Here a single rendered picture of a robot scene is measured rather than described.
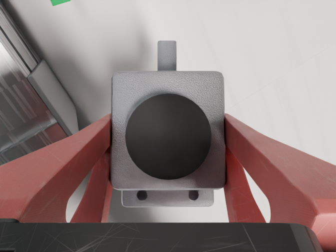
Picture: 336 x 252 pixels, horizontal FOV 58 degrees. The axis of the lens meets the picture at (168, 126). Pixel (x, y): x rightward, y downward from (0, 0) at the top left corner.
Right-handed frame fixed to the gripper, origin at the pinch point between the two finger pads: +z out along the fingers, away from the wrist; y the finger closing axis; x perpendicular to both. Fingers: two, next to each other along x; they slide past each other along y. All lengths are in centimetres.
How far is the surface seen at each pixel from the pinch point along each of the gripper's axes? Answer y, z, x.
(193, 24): -2.2, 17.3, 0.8
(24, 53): 8.8, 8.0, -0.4
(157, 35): 0.9, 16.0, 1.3
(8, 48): 7.9, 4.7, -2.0
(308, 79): -15.0, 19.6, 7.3
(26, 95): 7.0, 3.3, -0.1
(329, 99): -18.3, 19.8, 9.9
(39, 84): 6.5, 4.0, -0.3
